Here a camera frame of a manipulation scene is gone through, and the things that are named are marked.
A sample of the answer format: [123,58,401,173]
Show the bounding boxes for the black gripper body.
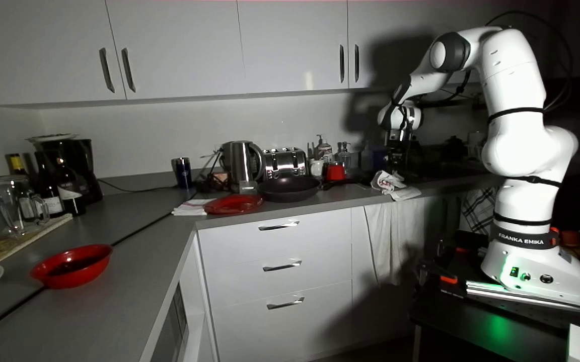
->
[386,130,420,172]

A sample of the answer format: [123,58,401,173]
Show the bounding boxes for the white towel with red stripes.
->
[368,170,426,203]

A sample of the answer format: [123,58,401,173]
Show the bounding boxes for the checkered dish towel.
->
[459,187,500,238]

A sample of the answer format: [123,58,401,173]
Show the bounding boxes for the patterned ceramic soap dispenser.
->
[333,140,357,170]

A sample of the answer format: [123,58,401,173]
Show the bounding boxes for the red cup with steel rim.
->
[322,162,350,185]

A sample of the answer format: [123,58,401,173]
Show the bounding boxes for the dark kitchen utensil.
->
[308,133,331,163]

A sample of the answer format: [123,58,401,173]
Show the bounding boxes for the plain white cloth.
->
[360,197,440,288]

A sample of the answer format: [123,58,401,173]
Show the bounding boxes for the steel four-slot toaster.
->
[261,147,311,182]

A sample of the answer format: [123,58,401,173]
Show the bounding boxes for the dark nonstick frying pan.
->
[256,172,324,206]

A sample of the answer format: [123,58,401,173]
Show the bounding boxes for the black controller box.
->
[423,258,487,299]

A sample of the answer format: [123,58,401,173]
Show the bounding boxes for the steel electric kettle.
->
[217,138,266,197]

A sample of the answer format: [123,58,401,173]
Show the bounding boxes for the white base cabinet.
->
[138,189,453,362]

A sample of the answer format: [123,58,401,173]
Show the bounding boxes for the red plate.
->
[204,193,266,217]

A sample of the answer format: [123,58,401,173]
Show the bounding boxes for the white cabinet drawer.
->
[206,280,359,362]
[200,244,357,299]
[195,208,355,259]

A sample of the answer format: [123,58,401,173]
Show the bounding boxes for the dark robot mounting table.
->
[409,254,580,362]

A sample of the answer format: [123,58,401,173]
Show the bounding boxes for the dark cylindrical canister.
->
[172,158,195,192]

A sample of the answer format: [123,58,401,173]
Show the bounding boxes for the white folded napkin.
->
[170,197,215,219]

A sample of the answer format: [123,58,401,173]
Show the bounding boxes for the black drip coffee maker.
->
[26,133,105,208]

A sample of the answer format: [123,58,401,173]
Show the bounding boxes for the red bowl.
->
[31,241,116,289]

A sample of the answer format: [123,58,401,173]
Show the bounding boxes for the clear drinking glass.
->
[14,178,50,227]
[0,175,26,238]

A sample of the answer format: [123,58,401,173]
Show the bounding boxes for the bottle with yellow cap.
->
[5,151,31,187]

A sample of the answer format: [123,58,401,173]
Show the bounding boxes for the grey cabinet bar handle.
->
[352,43,363,84]
[336,43,346,84]
[98,46,117,95]
[120,46,138,95]

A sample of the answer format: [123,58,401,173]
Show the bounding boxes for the steel drawer handle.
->
[256,219,301,234]
[261,258,304,273]
[266,297,308,312]

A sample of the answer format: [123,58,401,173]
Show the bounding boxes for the white upper wall cabinets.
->
[0,0,440,109]

